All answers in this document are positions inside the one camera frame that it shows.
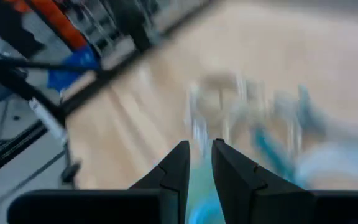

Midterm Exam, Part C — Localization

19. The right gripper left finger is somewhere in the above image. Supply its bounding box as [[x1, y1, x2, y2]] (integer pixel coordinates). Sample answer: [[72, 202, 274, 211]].
[[7, 139, 191, 224]]

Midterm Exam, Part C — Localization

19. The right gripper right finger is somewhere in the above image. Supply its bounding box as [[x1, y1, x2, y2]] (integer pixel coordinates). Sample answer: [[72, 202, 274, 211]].
[[211, 138, 358, 224]]

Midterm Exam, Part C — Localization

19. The blue object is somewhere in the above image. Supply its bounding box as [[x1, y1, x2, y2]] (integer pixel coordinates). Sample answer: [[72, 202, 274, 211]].
[[47, 46, 102, 93]]

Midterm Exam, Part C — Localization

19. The orange bar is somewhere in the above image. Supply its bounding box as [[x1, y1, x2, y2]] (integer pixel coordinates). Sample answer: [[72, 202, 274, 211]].
[[4, 0, 88, 50]]

